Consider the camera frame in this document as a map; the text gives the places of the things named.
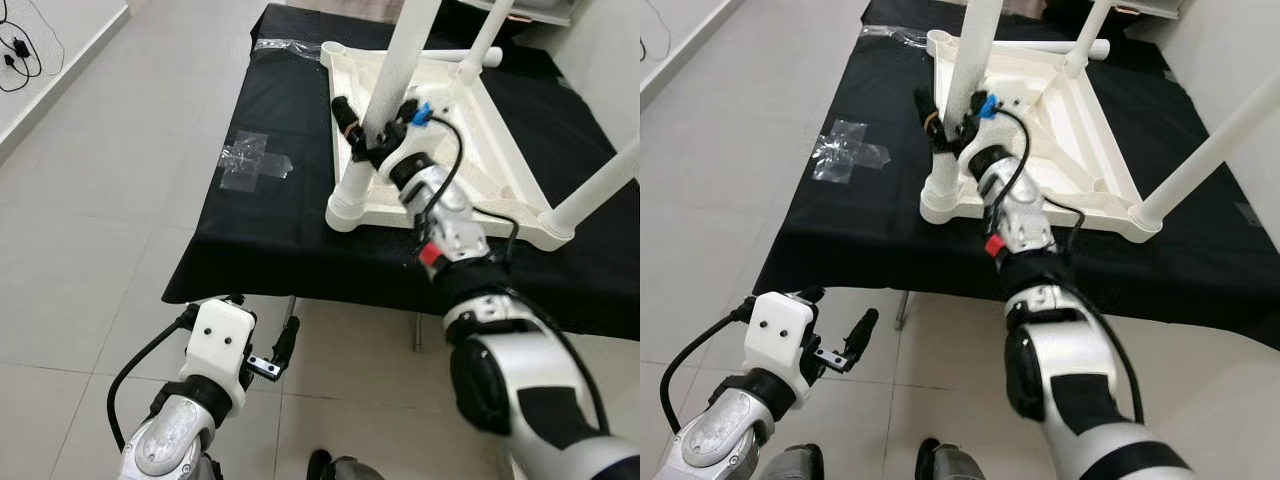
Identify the white plastic children table top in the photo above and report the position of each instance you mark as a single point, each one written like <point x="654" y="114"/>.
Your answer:
<point x="1100" y="160"/>
<point x="520" y="170"/>

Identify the grey robot left foot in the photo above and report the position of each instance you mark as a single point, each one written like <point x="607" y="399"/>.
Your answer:
<point x="795" y="465"/>

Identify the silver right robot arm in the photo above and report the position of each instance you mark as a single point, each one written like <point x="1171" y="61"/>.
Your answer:
<point x="1080" y="380"/>
<point x="530" y="380"/>

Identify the black table cloth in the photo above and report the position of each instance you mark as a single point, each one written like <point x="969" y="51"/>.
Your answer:
<point x="260" y="240"/>
<point x="860" y="240"/>

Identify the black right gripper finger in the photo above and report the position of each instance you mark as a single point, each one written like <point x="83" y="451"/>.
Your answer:
<point x="927" y="102"/>
<point x="345" y="110"/>

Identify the clear tape strip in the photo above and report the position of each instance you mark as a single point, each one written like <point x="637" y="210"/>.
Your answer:
<point x="890" y="36"/>
<point x="285" y="45"/>

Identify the grey robot right foot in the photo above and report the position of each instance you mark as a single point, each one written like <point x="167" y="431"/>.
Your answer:
<point x="350" y="468"/>
<point x="955" y="462"/>

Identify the grey robot foot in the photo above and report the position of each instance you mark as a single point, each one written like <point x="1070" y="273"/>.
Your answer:
<point x="350" y="468"/>
<point x="955" y="462"/>
<point x="795" y="465"/>

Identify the black power adapter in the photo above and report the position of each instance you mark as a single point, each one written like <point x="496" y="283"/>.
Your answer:
<point x="18" y="50"/>

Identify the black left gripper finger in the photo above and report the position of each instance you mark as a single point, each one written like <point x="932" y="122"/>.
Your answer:
<point x="864" y="335"/>
<point x="287" y="342"/>
<point x="811" y="295"/>
<point x="232" y="299"/>

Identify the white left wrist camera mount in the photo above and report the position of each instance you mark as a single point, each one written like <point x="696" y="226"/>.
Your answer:
<point x="220" y="335"/>
<point x="780" y="330"/>

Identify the grey tape piece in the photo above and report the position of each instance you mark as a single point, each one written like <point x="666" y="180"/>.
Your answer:
<point x="1250" y="213"/>

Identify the clear tape cross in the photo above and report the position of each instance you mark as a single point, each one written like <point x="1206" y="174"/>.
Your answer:
<point x="845" y="150"/>
<point x="250" y="160"/>

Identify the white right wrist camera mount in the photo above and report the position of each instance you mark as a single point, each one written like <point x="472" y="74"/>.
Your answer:
<point x="985" y="135"/>
<point x="405" y="148"/>

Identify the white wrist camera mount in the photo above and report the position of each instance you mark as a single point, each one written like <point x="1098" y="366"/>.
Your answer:
<point x="405" y="148"/>
<point x="780" y="330"/>
<point x="985" y="135"/>
<point x="220" y="335"/>

